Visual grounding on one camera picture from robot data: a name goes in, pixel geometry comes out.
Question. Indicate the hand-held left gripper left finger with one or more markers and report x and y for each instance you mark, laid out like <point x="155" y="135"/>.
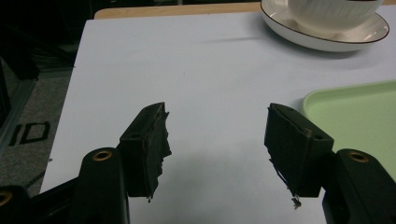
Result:
<point x="141" y="155"/>

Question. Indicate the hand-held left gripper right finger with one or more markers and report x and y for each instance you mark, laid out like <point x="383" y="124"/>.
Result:
<point x="294" y="149"/>

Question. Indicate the light green tray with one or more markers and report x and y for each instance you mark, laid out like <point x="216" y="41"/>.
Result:
<point x="358" y="124"/>

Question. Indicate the white saucer with dark rim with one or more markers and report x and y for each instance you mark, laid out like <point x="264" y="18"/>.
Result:
<point x="323" y="39"/>

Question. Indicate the white ribbed cup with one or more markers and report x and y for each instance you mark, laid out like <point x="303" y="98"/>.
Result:
<point x="333" y="14"/>

